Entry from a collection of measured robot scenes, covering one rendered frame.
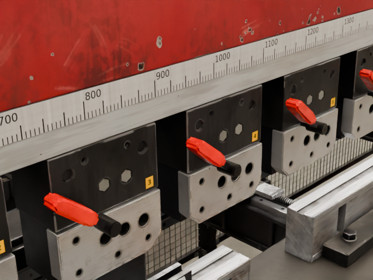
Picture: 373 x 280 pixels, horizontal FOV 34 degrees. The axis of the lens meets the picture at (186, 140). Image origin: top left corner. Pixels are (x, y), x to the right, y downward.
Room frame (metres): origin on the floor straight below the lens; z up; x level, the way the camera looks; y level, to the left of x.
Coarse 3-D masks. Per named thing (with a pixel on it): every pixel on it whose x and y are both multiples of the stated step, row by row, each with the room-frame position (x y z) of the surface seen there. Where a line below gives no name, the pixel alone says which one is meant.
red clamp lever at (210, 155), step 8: (192, 144) 0.67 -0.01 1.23; (200, 144) 0.67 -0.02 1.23; (208, 144) 0.68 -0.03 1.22; (192, 152) 0.68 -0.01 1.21; (200, 152) 0.67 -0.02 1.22; (208, 152) 0.68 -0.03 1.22; (216, 152) 0.69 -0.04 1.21; (208, 160) 0.68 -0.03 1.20; (216, 160) 0.69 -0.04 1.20; (224, 160) 0.70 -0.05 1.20; (224, 168) 0.71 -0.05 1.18; (232, 168) 0.71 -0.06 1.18; (240, 168) 0.71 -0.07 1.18; (232, 176) 0.71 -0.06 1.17
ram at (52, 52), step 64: (0, 0) 0.55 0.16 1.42; (64, 0) 0.60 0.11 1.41; (128, 0) 0.65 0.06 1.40; (192, 0) 0.72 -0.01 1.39; (256, 0) 0.80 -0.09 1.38; (320, 0) 0.91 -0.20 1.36; (0, 64) 0.54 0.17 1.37; (64, 64) 0.59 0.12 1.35; (128, 64) 0.65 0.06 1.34; (64, 128) 0.59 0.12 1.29; (128, 128) 0.64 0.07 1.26
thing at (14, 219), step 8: (8, 216) 0.85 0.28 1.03; (16, 216) 0.85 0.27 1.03; (16, 224) 0.83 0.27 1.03; (16, 232) 0.80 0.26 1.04; (16, 240) 0.79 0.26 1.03; (16, 248) 0.78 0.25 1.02; (16, 256) 0.77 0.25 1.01; (24, 256) 0.78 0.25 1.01; (16, 264) 0.77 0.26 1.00; (24, 264) 0.78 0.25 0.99
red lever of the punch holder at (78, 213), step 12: (48, 204) 0.53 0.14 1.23; (60, 204) 0.53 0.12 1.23; (72, 204) 0.54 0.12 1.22; (72, 216) 0.54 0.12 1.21; (84, 216) 0.55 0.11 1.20; (96, 216) 0.56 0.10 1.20; (108, 216) 0.59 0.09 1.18; (96, 228) 0.58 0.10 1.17; (108, 228) 0.57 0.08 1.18; (120, 228) 0.57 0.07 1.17
